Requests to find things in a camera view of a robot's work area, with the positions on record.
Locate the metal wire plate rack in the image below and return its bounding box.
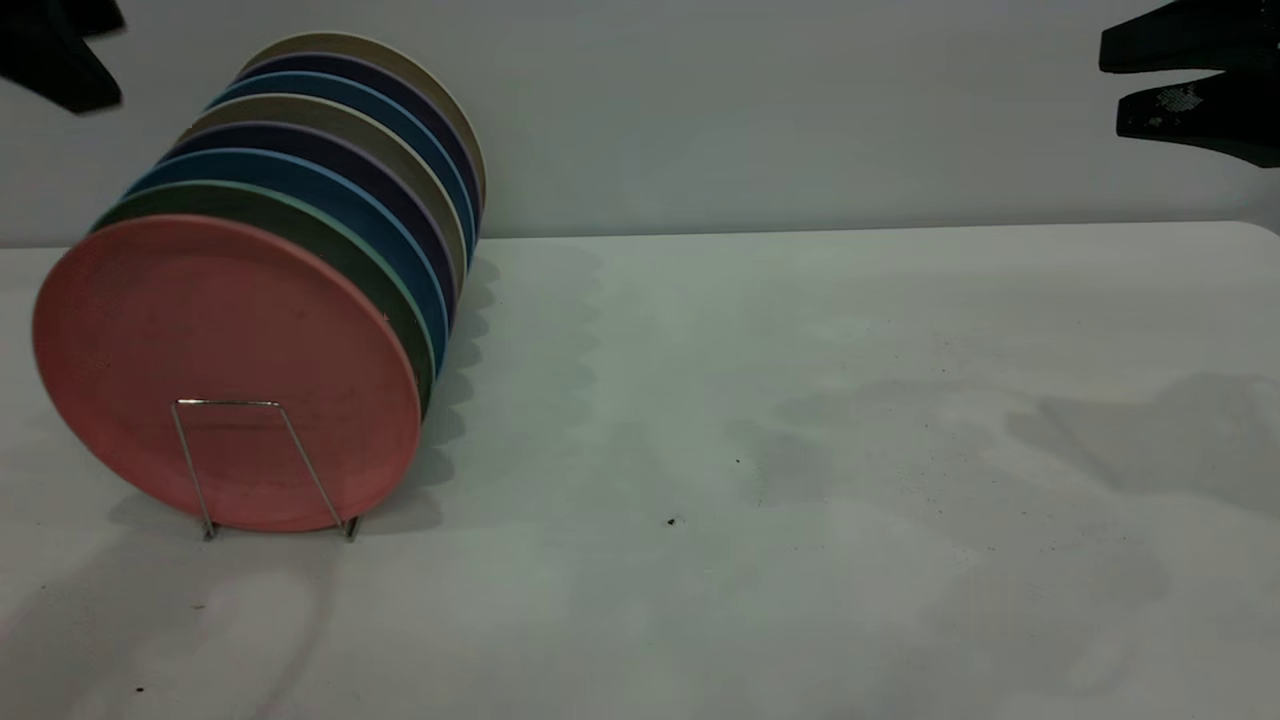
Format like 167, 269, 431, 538
172, 399, 361, 543

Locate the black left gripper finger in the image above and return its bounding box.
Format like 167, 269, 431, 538
58, 0, 127, 37
0, 22, 124, 115

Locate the beige round plate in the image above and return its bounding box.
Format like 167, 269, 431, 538
178, 94, 469, 297
237, 32, 489, 217

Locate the blue round plate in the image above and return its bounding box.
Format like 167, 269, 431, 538
125, 148, 452, 377
208, 71, 478, 263

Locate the dark purple round plate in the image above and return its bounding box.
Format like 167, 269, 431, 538
160, 121, 461, 331
237, 52, 484, 237

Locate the pink round plate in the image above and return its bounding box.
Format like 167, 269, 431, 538
32, 214, 424, 534

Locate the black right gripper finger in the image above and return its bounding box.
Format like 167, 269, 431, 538
1115, 72, 1280, 169
1099, 0, 1280, 75

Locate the green round plate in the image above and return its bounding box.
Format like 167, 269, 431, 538
92, 181, 438, 416

